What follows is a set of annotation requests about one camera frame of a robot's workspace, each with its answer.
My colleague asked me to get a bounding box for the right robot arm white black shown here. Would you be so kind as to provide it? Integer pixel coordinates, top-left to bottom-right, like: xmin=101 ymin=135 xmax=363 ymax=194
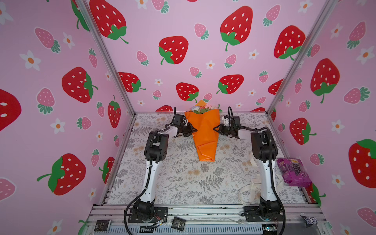
xmin=213 ymin=109 xmax=286 ymax=221

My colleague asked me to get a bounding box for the right aluminium corner post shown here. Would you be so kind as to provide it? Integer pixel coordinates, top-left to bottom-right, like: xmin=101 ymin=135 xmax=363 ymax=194
xmin=266 ymin=0 xmax=338 ymax=118

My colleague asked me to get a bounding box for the aluminium corner post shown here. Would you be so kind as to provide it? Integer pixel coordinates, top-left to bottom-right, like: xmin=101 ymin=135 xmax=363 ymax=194
xmin=266 ymin=0 xmax=338 ymax=118
xmin=77 ymin=0 xmax=136 ymax=117

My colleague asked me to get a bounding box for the orange wrapping paper sheet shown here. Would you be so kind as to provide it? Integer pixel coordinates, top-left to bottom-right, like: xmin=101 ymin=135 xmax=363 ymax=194
xmin=185 ymin=100 xmax=220 ymax=162

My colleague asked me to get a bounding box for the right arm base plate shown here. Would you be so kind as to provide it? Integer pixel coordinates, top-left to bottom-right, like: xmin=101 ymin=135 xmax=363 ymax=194
xmin=241 ymin=206 xmax=286 ymax=222

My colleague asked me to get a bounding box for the black square tag left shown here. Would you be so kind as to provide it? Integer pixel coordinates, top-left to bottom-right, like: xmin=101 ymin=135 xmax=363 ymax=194
xmin=94 ymin=219 xmax=111 ymax=232

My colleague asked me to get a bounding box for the white ribbon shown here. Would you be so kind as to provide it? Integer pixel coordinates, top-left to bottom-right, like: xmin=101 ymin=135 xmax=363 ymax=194
xmin=238 ymin=153 xmax=266 ymax=206

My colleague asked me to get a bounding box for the left aluminium corner post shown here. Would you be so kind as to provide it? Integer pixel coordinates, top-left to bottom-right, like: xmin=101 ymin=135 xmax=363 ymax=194
xmin=77 ymin=0 xmax=136 ymax=117

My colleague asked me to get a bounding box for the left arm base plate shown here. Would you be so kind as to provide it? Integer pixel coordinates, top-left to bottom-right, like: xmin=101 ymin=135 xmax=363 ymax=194
xmin=127 ymin=207 xmax=168 ymax=223

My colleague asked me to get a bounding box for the white fake rose stem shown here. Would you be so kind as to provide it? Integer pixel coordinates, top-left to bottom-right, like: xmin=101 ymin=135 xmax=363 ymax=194
xmin=191 ymin=106 xmax=201 ymax=114

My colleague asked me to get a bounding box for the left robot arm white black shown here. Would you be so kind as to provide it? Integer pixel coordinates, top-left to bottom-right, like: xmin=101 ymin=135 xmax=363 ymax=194
xmin=128 ymin=114 xmax=197 ymax=221

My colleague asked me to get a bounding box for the purple snack bag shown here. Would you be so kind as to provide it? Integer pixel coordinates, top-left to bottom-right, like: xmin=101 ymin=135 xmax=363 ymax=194
xmin=277 ymin=158 xmax=312 ymax=188

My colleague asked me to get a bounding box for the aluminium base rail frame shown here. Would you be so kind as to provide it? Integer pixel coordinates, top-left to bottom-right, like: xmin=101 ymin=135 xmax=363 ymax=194
xmin=82 ymin=204 xmax=334 ymax=235

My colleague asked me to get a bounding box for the black square tag middle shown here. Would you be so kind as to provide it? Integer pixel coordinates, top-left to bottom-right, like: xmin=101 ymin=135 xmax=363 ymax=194
xmin=171 ymin=216 xmax=187 ymax=232

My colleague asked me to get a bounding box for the black square tag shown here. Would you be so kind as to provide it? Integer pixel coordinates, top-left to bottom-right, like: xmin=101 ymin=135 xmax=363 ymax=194
xmin=94 ymin=219 xmax=111 ymax=232
xmin=171 ymin=216 xmax=187 ymax=232

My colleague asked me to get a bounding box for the floral patterned table mat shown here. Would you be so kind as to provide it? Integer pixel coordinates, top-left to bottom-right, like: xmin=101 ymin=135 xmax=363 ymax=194
xmin=101 ymin=112 xmax=309 ymax=206

